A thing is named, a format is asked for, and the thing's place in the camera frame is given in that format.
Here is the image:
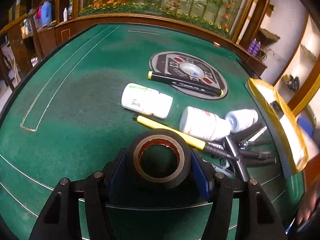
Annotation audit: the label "wooden display shelf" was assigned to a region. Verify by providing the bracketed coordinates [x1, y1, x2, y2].
[0, 0, 60, 63]

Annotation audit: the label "white bottle red label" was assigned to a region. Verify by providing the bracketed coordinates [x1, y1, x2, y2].
[179, 106, 232, 141]

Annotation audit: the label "small white bottle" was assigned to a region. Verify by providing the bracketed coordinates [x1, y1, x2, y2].
[225, 109, 258, 133]

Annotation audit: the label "pile of black pens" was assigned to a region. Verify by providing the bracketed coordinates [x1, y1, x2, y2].
[206, 123, 277, 183]

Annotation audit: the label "wooden chair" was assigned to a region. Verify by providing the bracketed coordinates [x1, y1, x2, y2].
[0, 11, 45, 89]

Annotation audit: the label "black tape roll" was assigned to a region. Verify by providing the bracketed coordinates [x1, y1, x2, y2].
[126, 129, 193, 190]

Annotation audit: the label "yellow-rimmed white tray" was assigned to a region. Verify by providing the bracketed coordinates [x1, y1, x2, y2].
[247, 77, 310, 176]

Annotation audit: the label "yellow pen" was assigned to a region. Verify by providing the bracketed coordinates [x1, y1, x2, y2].
[132, 115, 207, 150]

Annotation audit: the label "wooden corner cabinet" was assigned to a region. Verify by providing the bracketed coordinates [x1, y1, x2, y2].
[234, 42, 268, 77]

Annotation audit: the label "person's right hand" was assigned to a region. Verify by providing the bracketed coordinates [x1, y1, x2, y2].
[296, 180, 320, 227]

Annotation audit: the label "blue plastic jug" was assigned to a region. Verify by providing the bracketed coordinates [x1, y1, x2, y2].
[40, 1, 53, 27]

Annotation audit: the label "black strap bundle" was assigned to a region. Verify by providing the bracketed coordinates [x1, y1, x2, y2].
[286, 75, 300, 90]

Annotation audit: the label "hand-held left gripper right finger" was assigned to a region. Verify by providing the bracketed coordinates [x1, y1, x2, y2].
[191, 149, 288, 240]

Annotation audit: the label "white bottle green label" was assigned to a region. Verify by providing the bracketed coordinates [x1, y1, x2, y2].
[121, 82, 173, 118]

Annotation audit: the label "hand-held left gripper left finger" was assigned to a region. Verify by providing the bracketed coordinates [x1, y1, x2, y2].
[29, 147, 128, 240]

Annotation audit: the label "round table control panel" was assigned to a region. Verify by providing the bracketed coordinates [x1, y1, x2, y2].
[150, 51, 228, 100]

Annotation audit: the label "black marker yellow caps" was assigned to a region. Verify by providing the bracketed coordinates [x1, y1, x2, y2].
[147, 71, 224, 97]

